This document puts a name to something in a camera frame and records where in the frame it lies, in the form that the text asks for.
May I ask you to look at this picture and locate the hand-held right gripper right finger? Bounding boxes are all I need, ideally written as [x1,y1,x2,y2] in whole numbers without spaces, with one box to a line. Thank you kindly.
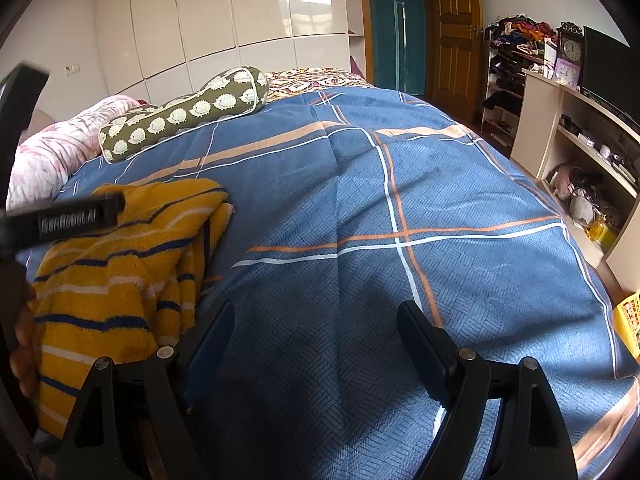
[396,301,581,480]

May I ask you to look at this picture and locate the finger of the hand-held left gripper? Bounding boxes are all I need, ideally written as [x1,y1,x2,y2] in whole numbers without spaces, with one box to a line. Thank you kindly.
[0,62,51,211]

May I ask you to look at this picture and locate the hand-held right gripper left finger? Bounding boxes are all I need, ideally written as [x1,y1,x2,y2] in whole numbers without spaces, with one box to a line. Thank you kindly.
[59,300,236,480]

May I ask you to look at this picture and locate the yellow striped garment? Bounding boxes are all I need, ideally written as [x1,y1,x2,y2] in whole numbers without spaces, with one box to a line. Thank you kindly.
[25,178,236,442]

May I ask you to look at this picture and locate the pile of clothes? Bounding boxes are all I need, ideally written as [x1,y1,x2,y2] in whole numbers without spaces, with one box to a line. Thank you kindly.
[485,16,559,52]

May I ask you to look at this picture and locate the person's left hand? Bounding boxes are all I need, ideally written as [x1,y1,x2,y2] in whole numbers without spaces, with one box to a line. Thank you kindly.
[10,304,40,397]

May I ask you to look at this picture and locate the pink floral quilt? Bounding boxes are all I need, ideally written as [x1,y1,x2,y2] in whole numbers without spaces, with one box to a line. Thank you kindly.
[5,95,144,211]

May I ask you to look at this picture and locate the blue plaid bed sheet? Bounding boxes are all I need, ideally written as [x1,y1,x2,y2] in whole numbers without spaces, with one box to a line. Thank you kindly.
[20,85,640,480]

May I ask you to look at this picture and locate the green patterned bolster pillow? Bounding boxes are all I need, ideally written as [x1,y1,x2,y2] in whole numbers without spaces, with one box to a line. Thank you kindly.
[98,66,271,165]

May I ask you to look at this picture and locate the yellow printed box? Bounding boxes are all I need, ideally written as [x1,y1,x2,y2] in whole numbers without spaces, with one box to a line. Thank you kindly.
[612,290,640,361]

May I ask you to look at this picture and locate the white round object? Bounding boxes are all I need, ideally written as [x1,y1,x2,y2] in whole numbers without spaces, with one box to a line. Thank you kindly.
[570,195,597,227]

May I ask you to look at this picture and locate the yellow round container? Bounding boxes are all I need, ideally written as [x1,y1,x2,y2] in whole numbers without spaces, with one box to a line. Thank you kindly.
[587,214,619,247]

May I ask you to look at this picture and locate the white glossy wardrobe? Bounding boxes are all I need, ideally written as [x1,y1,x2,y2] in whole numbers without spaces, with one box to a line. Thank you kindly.
[95,0,351,97]

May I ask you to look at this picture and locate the beige television cabinet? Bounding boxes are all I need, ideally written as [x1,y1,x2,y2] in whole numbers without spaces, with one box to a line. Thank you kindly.
[510,70,640,277]

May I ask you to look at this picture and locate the shoe rack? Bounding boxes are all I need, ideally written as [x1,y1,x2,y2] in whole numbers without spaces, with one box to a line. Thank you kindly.
[480,42,557,150]

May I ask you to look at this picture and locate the brown patterned bed cover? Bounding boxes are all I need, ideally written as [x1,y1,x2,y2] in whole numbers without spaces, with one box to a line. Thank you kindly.
[262,67,375,105]

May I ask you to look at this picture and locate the small purple clock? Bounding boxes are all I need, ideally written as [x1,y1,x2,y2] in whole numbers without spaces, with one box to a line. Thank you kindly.
[552,57,582,89]

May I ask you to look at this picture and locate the wooden door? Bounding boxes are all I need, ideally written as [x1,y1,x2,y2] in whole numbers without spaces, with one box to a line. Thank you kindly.
[425,0,484,123]

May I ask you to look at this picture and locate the black television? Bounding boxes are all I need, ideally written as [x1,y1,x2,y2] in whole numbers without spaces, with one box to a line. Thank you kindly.
[580,25,640,126]

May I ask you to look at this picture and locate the ornate black mantel clock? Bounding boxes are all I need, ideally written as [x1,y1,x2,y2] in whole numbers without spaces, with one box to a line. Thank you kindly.
[556,21,586,68]

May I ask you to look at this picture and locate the wall niche shelves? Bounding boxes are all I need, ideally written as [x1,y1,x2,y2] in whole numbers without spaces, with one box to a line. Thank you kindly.
[341,0,368,82]

